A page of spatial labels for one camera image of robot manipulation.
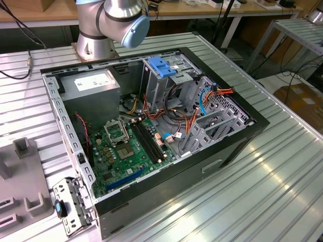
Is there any orange red power wire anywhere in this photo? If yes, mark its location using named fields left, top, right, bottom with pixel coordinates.
left=185, top=87, right=235, bottom=137

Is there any yellow orange wire bundle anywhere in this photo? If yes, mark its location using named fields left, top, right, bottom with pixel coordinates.
left=126, top=98, right=140, bottom=114

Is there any grey metal disk bay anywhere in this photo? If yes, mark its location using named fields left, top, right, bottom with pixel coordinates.
left=180, top=75, right=254, bottom=157

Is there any red orange wire bundle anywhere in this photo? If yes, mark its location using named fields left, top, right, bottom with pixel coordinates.
left=142, top=94, right=167, bottom=122

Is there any red black fan wire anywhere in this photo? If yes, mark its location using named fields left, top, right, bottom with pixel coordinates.
left=74, top=113, right=90, bottom=154

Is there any metal slot retainer bracket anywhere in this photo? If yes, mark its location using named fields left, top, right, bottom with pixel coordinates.
left=52, top=176, right=98, bottom=237

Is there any grey optical drive cage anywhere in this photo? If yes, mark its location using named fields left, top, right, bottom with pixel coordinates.
left=140, top=54, right=202, bottom=111

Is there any wooden desk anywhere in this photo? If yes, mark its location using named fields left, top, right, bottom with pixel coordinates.
left=0, top=0, right=303, bottom=30

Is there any blue expansion slot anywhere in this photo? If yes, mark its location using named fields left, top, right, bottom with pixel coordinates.
left=105, top=166, right=147, bottom=192

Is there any CPU socket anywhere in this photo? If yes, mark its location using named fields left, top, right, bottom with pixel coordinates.
left=116, top=143, right=134, bottom=160

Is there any black open PC case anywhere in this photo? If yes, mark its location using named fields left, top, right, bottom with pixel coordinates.
left=40, top=46, right=271, bottom=240

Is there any metal socket cover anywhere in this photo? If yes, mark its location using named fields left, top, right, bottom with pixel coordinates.
left=103, top=120, right=130, bottom=146

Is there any small white box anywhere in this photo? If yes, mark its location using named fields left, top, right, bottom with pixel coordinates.
left=208, top=0, right=240, bottom=8

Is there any black RAM slot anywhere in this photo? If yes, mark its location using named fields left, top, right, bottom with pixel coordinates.
left=140, top=119, right=166, bottom=162
left=130, top=122, right=155, bottom=164
left=133, top=122, right=159, bottom=164
left=137, top=120, right=163, bottom=163

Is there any short blue data wire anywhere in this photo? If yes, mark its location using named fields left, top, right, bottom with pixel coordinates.
left=163, top=132, right=186, bottom=144

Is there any green motherboard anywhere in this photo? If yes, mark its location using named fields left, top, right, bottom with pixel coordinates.
left=88, top=117, right=177, bottom=199

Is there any black latch with blue inset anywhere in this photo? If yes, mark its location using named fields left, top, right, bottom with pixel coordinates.
left=54, top=199, right=68, bottom=219

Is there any silver round metal object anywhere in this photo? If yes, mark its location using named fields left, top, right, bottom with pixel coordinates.
left=306, top=10, right=323, bottom=25

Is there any black case fan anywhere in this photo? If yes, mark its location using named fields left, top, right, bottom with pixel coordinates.
left=73, top=113, right=92, bottom=167

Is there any black cable with metal connector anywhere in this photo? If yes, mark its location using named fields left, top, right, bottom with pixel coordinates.
left=0, top=0, right=47, bottom=80

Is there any metal slat side table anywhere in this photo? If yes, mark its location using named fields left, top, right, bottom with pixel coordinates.
left=246, top=19, right=323, bottom=74

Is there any blue plastic drive latch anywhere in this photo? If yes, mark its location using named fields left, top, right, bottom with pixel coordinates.
left=148, top=56, right=177, bottom=78

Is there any grey parts rack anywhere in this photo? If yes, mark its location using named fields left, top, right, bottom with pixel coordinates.
left=0, top=138, right=55, bottom=232

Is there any large labelled cardboard box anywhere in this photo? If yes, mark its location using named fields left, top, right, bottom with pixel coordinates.
left=274, top=83, right=323, bottom=138

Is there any long blue data wire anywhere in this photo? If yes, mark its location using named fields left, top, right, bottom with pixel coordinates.
left=199, top=83, right=218, bottom=116

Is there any grey power supply unit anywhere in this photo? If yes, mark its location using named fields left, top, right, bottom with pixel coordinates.
left=59, top=68, right=121, bottom=129

